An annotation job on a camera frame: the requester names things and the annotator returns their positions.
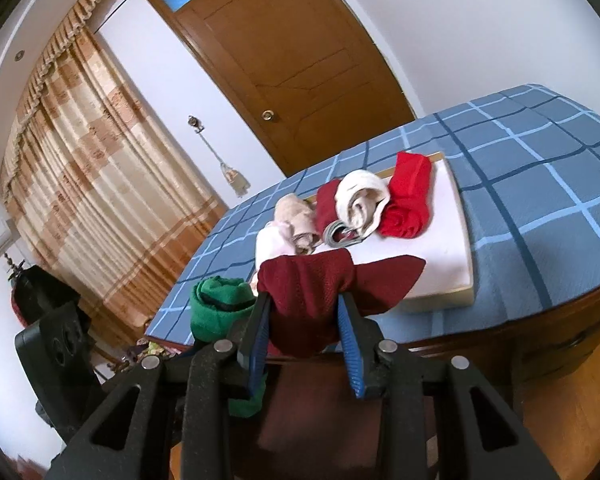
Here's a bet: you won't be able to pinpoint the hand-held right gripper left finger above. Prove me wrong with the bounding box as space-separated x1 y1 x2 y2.
45 292 273 480

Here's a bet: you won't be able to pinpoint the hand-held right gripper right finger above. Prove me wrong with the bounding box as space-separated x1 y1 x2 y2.
337 291 561 480

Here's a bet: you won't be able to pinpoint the green underwear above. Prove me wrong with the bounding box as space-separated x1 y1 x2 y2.
189 276 269 418

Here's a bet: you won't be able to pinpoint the dark red mesh underwear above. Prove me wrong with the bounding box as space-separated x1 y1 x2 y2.
256 249 427 358

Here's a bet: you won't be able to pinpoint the wooden desk drawer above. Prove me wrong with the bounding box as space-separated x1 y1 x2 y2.
257 355 436 480

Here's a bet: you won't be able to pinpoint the shallow cardboard box tray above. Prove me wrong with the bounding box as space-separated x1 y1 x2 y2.
252 150 476 308

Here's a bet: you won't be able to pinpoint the cream white underwear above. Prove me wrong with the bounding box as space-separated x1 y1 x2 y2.
334 170 392 239

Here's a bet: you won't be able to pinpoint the side desk drawer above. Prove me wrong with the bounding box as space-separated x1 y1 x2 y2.
520 320 600 383

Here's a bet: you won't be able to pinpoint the dark hanging jacket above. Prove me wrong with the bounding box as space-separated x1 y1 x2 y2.
10 265 83 331

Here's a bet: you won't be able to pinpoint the coat stand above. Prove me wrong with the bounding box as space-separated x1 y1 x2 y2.
2 252 28 281

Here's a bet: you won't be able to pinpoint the wooden desk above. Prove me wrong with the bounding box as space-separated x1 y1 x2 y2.
150 270 600 480

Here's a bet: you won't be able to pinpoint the cream curtain tassel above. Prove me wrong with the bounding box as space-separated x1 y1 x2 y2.
197 130 253 198

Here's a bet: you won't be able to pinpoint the beige patterned curtain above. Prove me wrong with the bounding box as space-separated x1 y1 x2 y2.
0 25 228 356

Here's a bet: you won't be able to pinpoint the blue checked tablecloth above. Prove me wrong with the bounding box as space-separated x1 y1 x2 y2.
145 84 600 356

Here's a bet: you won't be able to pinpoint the brown wooden door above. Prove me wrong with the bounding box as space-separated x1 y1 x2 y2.
139 0 416 178

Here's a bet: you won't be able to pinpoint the pleated curtain valance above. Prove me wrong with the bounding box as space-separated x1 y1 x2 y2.
0 0 143 206

